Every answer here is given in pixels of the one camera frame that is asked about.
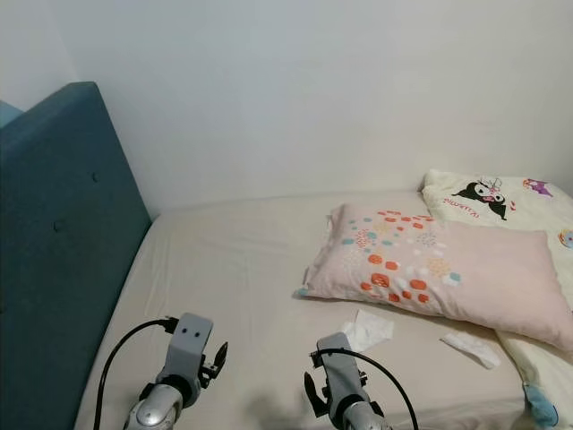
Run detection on bed mattress with beige sheet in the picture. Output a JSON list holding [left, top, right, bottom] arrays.
[[73, 188, 573, 430]]

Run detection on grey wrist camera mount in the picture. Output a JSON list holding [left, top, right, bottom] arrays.
[[316, 332, 363, 409], [166, 313, 214, 391]]

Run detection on pink pillow with dots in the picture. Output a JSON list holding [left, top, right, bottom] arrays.
[[295, 202, 573, 352]]

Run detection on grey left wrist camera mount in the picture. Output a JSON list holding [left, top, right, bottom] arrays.
[[166, 313, 214, 391]]

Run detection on cream cartoon print blanket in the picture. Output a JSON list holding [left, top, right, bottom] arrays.
[[421, 168, 573, 426]]

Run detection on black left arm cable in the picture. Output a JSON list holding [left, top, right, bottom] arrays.
[[94, 316, 180, 430]]

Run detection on teal upholstered headboard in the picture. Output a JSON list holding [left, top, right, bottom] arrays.
[[0, 81, 153, 430]]

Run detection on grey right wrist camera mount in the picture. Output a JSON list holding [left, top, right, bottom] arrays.
[[316, 332, 363, 409]]

